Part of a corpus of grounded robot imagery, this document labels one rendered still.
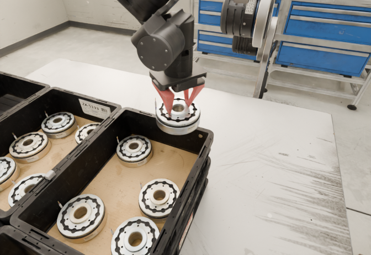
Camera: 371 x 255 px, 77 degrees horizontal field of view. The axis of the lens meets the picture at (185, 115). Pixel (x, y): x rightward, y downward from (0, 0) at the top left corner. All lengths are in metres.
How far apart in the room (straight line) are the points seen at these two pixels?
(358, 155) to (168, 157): 1.76
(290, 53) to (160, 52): 2.12
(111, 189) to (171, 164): 0.18
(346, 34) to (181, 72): 2.06
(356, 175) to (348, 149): 0.25
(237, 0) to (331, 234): 0.74
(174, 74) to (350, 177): 1.75
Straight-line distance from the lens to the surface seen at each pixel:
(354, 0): 2.31
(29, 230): 0.56
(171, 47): 0.35
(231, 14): 0.82
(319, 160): 1.00
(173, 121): 0.50
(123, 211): 0.63
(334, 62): 2.49
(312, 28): 2.35
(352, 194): 1.95
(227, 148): 0.92
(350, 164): 2.13
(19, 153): 0.83
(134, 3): 0.43
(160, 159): 0.71
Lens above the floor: 1.37
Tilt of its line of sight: 40 degrees down
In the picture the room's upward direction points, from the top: straight up
